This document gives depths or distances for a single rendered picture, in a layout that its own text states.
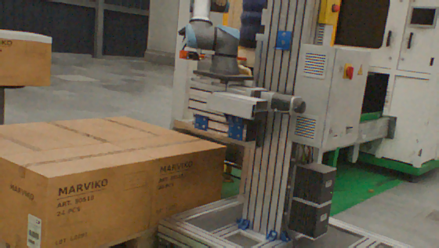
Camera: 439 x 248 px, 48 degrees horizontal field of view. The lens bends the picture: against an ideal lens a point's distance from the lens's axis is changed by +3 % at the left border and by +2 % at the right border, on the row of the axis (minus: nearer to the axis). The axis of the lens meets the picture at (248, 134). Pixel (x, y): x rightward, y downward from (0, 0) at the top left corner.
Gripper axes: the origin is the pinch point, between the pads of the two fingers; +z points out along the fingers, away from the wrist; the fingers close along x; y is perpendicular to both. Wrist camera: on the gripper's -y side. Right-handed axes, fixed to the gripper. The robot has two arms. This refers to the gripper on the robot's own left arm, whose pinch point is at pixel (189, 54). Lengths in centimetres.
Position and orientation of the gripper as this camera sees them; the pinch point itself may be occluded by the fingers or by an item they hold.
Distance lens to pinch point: 299.8
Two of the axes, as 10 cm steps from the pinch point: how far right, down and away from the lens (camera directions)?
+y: 6.3, -0.8, 7.8
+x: -7.7, -2.1, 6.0
